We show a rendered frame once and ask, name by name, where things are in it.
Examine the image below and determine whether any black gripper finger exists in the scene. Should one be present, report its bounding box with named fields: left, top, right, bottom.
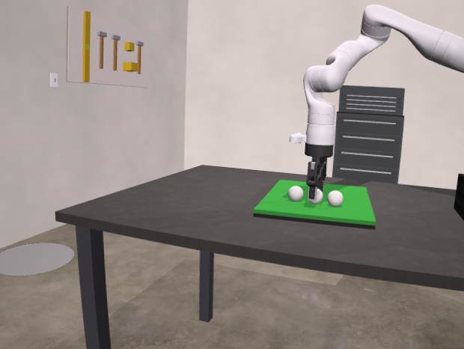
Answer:
left=317, top=158, right=327, bottom=192
left=306, top=162, right=325, bottom=201

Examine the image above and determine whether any white ball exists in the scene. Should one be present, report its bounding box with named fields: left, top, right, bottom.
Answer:
left=310, top=189, right=323, bottom=204
left=288, top=186, right=304, bottom=201
left=327, top=190, right=344, bottom=207

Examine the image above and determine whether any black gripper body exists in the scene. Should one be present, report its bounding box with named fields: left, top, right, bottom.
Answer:
left=305, top=143, right=334, bottom=174

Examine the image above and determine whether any green rectangular mat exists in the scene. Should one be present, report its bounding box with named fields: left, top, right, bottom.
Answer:
left=253, top=180, right=376, bottom=230

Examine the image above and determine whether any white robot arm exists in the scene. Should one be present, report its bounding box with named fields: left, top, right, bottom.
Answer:
left=290, top=4, right=464, bottom=145

